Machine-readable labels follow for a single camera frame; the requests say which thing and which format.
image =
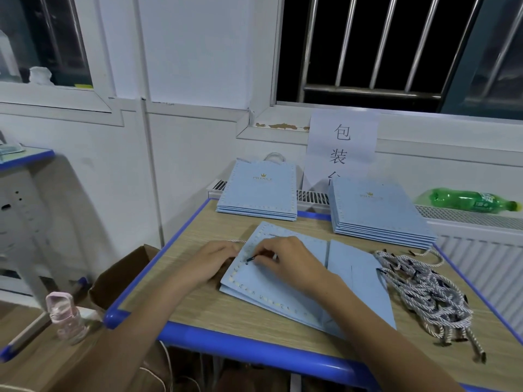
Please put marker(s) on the person's right hand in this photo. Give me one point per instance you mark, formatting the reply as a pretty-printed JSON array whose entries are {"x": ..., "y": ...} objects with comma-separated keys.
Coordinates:
[{"x": 294, "y": 263}]

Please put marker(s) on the person's left hand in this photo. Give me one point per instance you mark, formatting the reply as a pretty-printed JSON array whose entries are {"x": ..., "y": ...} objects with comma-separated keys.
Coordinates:
[{"x": 208, "y": 263}]

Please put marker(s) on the stack of finished bags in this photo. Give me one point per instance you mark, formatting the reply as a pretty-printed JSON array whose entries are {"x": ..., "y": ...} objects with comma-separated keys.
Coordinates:
[
  {"x": 260, "y": 187},
  {"x": 359, "y": 281}
]

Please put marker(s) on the stack of blue paper bags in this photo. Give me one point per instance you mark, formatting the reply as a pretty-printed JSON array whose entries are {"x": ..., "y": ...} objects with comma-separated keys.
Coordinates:
[{"x": 380, "y": 204}]

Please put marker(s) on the person's right forearm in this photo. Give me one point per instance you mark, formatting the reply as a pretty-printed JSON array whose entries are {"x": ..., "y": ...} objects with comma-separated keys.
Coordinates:
[{"x": 384, "y": 347}]

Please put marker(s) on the person's left forearm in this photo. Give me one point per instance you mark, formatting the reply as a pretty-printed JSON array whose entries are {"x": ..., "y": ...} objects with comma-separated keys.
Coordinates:
[{"x": 131, "y": 343}]

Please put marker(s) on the blue-edged wooden desk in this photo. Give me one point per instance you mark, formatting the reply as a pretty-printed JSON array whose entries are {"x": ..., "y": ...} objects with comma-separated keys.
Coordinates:
[{"x": 212, "y": 314}]

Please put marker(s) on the brown cardboard box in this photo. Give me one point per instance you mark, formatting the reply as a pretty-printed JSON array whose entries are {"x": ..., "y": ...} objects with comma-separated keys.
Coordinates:
[{"x": 122, "y": 277}]

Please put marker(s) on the white paper sign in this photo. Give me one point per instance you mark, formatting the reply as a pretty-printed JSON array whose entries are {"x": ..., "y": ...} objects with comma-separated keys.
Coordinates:
[{"x": 341, "y": 143}]

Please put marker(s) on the pink water bottle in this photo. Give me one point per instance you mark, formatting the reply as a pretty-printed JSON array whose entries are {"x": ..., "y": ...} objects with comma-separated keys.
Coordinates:
[{"x": 67, "y": 321}]

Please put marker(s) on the metal window grille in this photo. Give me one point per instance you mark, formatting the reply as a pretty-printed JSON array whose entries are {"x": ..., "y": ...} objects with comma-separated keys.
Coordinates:
[{"x": 368, "y": 91}]

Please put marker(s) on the grey metal desk blue edge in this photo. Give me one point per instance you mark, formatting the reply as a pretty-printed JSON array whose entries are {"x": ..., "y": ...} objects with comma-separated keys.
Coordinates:
[{"x": 24, "y": 216}]

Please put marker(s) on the green plastic bottle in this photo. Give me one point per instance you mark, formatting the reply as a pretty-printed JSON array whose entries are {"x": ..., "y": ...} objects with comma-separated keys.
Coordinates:
[{"x": 474, "y": 200}]

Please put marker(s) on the white radiator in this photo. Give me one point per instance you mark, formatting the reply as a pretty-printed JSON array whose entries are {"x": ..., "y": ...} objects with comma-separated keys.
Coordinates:
[{"x": 490, "y": 265}]

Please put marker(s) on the small white container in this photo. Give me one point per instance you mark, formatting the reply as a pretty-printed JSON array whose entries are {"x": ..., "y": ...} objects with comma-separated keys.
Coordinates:
[{"x": 41, "y": 76}]

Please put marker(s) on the white framed window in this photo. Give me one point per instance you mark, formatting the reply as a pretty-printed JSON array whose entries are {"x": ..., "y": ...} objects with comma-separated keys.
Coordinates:
[{"x": 90, "y": 36}]

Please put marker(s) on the clear plastic bottle white label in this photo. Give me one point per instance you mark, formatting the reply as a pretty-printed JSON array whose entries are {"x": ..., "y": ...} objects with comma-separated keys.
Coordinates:
[{"x": 8, "y": 61}]

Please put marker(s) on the teal framed sliding window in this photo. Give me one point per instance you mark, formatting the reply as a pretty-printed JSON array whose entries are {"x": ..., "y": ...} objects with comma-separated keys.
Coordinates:
[{"x": 498, "y": 61}]

